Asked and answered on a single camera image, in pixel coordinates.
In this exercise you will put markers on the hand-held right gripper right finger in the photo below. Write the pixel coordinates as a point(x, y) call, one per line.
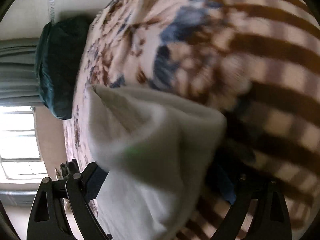
point(225, 185)

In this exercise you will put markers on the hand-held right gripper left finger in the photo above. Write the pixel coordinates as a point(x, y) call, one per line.
point(96, 182)

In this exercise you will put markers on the light green pants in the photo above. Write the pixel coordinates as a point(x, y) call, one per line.
point(150, 155)

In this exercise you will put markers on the dark grey folded garment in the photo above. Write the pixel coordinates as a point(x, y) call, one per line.
point(70, 167)

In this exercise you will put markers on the grey-blue striped curtain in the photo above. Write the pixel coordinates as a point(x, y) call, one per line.
point(17, 72)
point(15, 197)

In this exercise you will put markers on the teal quilt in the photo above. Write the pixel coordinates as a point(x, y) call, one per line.
point(62, 67)

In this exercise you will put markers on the floral bed blanket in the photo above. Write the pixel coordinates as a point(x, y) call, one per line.
point(250, 30)

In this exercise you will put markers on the white headboard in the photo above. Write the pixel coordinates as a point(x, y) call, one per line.
point(75, 2)

